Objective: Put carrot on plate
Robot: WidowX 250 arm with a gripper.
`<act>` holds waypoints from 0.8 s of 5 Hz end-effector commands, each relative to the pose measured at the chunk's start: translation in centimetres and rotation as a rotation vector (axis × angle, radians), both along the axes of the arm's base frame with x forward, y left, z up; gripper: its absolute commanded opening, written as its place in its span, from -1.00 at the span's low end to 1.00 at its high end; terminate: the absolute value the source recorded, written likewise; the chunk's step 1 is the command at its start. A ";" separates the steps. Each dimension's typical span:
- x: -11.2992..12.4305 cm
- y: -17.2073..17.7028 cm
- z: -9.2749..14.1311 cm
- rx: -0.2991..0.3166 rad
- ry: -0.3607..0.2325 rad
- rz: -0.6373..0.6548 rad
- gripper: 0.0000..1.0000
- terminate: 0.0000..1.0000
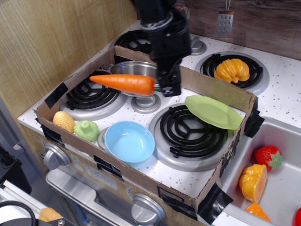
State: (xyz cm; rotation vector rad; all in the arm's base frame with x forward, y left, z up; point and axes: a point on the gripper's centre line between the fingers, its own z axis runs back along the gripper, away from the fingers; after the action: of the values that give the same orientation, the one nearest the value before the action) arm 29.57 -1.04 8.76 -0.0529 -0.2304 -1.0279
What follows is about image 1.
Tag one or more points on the back right black burner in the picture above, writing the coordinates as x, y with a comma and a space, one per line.
259, 75

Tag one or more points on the orange object bottom left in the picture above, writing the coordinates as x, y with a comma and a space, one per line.
49, 214

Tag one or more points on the yellow toy corn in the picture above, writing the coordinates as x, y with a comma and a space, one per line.
64, 120

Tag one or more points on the brown cardboard fence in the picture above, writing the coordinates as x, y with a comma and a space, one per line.
188, 198

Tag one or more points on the front right black burner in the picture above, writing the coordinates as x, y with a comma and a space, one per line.
185, 142

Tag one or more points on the hanging silver spatula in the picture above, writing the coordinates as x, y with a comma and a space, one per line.
224, 20

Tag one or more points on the silver oven knob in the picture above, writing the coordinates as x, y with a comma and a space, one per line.
55, 157
145, 211

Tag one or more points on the silver left oven knob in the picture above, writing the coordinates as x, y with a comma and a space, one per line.
55, 157

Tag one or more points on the orange toy carrot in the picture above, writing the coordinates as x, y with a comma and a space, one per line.
132, 84

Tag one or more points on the silver centre stove knob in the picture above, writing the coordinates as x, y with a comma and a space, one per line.
146, 105

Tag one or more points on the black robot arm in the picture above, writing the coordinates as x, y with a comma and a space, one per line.
152, 11

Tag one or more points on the orange toy pumpkin half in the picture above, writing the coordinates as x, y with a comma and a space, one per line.
232, 70

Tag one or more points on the orange pumpkin half in sink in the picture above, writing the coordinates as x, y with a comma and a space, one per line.
252, 182

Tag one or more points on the light green plastic plate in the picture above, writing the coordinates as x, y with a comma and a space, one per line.
213, 112

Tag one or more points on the black burner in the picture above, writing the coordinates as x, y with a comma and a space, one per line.
185, 142
91, 101
136, 40
259, 75

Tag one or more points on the back left black burner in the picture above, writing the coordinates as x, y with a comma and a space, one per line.
136, 40

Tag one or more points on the light blue plastic bowl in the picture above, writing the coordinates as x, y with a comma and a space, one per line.
130, 142

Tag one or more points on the red toy strawberry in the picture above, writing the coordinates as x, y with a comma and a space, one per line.
270, 156

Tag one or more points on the green toy pepper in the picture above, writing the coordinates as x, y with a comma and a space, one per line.
87, 130

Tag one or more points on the silver right oven knob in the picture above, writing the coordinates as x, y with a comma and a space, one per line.
145, 211

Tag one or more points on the front left black burner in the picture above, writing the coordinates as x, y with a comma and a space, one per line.
91, 101

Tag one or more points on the silver toy sink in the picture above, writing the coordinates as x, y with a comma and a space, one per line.
282, 193

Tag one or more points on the small steel pot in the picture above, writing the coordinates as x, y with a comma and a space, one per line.
133, 67

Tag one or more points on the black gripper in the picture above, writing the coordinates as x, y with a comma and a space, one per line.
170, 41

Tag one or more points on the hanging silver strainer ladle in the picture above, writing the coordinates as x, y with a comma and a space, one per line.
183, 7

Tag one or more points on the silver oven door handle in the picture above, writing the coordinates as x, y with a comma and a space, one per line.
91, 204

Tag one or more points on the silver back stove knob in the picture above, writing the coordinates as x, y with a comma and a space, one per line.
198, 47

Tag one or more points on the orange toy slice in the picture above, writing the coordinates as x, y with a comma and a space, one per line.
256, 210

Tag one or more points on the red toy at edge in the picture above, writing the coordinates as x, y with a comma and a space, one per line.
296, 221

